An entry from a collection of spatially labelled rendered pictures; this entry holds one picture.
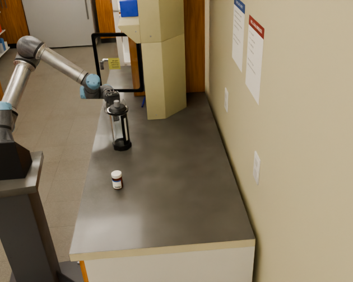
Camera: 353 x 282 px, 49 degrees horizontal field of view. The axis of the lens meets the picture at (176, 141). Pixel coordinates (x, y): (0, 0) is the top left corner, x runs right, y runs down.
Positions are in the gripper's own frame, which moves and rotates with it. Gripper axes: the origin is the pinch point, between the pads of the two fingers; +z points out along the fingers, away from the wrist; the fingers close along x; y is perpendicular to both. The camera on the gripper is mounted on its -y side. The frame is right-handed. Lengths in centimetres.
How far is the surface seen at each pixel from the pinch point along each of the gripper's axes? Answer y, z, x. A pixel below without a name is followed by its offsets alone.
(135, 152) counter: -20.8, 7.5, 5.4
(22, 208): -38, 9, -55
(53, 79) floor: -79, -391, -33
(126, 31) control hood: 36.2, -22.7, 14.1
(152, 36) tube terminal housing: 32.1, -19.6, 27.2
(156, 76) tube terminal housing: 9.1, -21.5, 27.8
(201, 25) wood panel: 30, -48, 67
